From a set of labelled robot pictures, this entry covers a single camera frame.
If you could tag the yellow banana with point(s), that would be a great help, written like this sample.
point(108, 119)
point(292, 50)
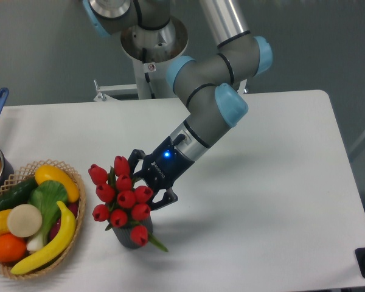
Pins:
point(54, 248)

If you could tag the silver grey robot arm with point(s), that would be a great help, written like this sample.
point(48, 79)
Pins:
point(155, 41)

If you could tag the woven wicker basket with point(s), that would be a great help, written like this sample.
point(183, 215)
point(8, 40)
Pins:
point(26, 172)

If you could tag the green cucumber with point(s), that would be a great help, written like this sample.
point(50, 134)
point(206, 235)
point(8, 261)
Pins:
point(18, 194)

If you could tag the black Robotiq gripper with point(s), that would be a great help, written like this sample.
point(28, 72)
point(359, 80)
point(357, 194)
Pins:
point(160, 169)

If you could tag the green bok choy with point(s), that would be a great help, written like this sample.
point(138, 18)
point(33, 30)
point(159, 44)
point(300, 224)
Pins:
point(45, 198)

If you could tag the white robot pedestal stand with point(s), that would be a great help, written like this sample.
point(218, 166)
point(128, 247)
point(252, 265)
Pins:
point(159, 75)

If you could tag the dark red vegetable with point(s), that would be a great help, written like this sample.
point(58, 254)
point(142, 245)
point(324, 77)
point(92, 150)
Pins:
point(73, 207)

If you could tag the red tulip bouquet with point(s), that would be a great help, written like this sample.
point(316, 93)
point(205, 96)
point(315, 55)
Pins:
point(124, 206)

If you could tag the orange fruit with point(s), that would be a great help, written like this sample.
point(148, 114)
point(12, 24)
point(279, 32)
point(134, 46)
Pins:
point(12, 248)

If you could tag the yellow squash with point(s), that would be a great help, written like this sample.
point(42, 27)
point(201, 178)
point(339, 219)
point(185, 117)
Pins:
point(49, 172)

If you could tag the beige round disc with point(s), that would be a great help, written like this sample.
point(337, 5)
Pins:
point(24, 220)

